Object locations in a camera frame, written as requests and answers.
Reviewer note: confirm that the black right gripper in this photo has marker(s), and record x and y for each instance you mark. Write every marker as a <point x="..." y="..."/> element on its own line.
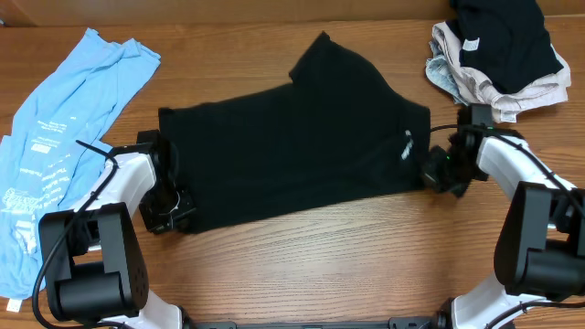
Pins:
<point x="430" y="175"/>

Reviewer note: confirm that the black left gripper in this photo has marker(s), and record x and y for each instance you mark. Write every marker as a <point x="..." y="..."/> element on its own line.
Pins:
<point x="157" y="224"/>

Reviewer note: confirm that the black t-shirt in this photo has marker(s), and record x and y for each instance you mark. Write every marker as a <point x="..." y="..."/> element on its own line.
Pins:
<point x="336" y="132"/>

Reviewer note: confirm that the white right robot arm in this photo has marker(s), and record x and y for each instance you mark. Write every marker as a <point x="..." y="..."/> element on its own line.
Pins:
<point x="539" y="255"/>

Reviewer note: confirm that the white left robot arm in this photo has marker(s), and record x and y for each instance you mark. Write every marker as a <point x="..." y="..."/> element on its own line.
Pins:
<point x="93" y="270"/>

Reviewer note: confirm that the beige crumpled shorts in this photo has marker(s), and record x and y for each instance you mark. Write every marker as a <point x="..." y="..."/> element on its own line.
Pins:
<point x="478" y="87"/>

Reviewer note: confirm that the grey patterned cloth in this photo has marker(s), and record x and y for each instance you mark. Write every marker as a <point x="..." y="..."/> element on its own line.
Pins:
<point x="438" y="73"/>

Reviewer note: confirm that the light blue t-shirt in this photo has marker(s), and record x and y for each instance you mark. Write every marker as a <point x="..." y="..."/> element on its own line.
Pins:
<point x="45" y="163"/>

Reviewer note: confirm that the dark navy folded garment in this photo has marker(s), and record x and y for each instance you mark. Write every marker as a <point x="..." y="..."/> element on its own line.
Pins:
<point x="514" y="44"/>

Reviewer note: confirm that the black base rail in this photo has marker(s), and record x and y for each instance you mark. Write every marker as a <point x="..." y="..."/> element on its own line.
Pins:
<point x="419" y="322"/>

